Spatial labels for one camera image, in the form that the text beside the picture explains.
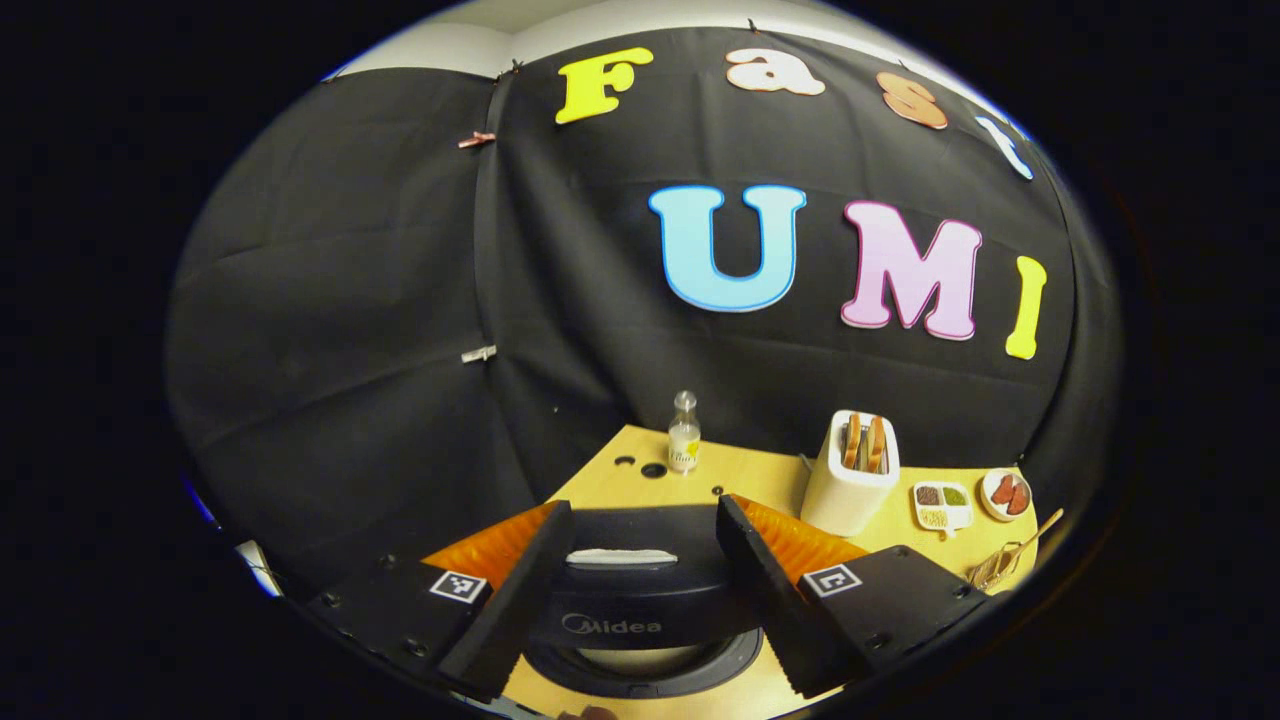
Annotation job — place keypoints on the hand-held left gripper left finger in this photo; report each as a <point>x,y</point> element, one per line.
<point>510,610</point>

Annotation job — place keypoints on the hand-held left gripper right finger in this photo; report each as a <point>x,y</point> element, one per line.
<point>765,600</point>

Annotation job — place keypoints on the dark grey rice cooker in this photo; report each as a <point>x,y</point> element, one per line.
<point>640,590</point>

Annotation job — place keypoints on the wooden spoon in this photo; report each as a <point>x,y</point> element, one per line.
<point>1040,530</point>

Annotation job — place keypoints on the white toaster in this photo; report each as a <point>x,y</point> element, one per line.
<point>845,500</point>

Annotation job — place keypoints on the small glass bottle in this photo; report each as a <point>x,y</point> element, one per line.
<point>684,445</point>

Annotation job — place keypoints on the bread slice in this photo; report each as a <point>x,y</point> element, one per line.
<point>877,445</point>
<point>853,440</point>

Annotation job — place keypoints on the white divided bean dish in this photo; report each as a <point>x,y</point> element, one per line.
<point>942,507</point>

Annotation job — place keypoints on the white round plate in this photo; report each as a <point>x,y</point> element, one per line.
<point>988,505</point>

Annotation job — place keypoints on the silver cloth clip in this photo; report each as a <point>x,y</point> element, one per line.
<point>478,354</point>

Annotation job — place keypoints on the red meat piece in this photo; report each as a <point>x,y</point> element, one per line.
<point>1020,498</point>
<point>1002,490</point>

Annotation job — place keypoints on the pink cloth clip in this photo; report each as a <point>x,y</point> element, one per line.
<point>477,139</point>

